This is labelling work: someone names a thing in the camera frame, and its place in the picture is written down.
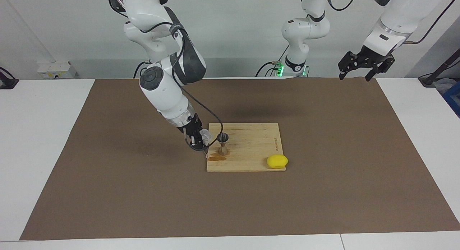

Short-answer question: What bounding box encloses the bamboo cutting board with handle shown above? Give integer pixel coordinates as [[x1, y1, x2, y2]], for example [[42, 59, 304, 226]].
[[206, 122, 287, 172]]

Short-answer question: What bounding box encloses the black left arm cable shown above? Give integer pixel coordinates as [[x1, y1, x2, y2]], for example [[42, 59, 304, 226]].
[[325, 0, 460, 45]]

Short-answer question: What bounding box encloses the brown table mat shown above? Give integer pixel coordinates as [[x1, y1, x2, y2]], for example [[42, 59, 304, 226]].
[[20, 78, 460, 241]]

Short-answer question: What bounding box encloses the black stand with pole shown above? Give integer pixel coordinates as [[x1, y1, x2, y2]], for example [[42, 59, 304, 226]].
[[419, 58, 460, 87]]

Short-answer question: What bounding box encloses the small black table clamp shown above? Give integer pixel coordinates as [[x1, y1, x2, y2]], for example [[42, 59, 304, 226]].
[[0, 67, 19, 89]]

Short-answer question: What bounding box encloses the black base cable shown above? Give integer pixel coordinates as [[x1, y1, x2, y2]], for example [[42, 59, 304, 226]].
[[256, 45, 288, 77], [134, 61, 151, 79]]

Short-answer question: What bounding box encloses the white wall power strip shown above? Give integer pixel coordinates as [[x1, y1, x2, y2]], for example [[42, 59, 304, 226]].
[[38, 61, 78, 79]]

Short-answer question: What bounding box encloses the yellow lemon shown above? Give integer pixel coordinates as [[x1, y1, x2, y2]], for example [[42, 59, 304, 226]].
[[266, 154, 288, 170]]

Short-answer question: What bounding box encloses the steel double-cone jigger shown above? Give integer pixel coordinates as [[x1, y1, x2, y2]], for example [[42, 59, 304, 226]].
[[217, 133, 230, 156]]

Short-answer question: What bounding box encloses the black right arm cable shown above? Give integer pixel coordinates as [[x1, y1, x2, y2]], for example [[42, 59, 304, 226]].
[[138, 20, 224, 159]]

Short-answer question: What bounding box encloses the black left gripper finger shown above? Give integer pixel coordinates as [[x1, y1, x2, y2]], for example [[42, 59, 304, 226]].
[[365, 55, 396, 82], [338, 51, 361, 80]]

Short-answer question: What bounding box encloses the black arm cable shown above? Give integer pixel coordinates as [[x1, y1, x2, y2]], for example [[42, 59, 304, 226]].
[[138, 20, 224, 159], [325, 0, 460, 45]]

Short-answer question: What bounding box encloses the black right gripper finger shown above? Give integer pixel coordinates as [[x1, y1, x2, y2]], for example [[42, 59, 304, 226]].
[[185, 135, 209, 152]]

